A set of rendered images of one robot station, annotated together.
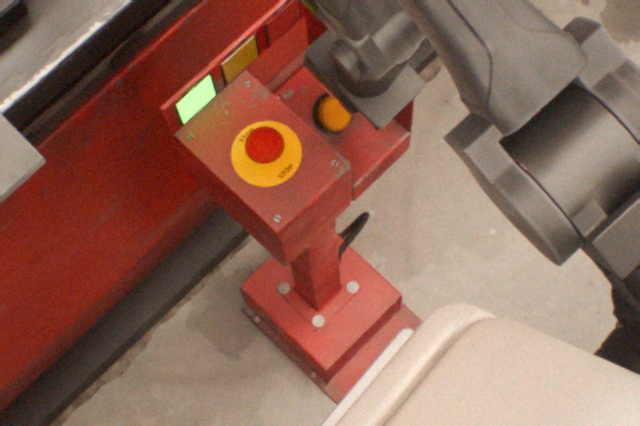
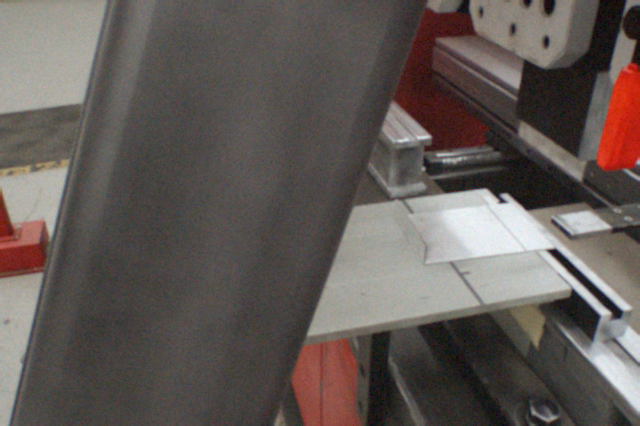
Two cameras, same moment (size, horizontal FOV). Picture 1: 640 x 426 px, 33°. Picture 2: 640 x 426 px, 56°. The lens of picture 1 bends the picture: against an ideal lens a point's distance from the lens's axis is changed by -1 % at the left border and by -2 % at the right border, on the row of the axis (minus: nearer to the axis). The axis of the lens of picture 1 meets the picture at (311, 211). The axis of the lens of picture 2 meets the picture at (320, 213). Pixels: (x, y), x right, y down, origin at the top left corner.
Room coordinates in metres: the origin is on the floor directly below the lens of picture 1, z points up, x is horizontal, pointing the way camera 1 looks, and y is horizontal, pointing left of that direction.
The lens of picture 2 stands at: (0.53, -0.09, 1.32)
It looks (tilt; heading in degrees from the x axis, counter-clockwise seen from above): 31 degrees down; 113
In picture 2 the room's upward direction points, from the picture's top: straight up
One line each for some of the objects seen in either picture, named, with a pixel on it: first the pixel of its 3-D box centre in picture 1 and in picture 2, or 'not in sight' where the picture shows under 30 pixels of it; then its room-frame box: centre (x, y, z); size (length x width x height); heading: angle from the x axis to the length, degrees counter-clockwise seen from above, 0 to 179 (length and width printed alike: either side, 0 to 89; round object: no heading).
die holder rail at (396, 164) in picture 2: not in sight; (358, 108); (0.20, 0.89, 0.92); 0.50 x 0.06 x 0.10; 127
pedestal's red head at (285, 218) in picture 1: (294, 128); not in sight; (0.47, 0.01, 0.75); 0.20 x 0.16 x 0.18; 127
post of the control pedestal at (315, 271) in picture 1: (310, 235); not in sight; (0.47, 0.01, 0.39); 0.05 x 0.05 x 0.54; 37
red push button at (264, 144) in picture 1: (265, 149); not in sight; (0.44, 0.04, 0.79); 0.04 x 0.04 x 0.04
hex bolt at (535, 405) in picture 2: not in sight; (543, 413); (0.58, 0.31, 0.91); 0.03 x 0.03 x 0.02
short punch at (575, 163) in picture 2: not in sight; (558, 108); (0.54, 0.45, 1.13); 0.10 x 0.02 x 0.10; 127
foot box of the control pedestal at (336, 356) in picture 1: (333, 310); not in sight; (0.45, -0.01, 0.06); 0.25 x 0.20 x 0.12; 37
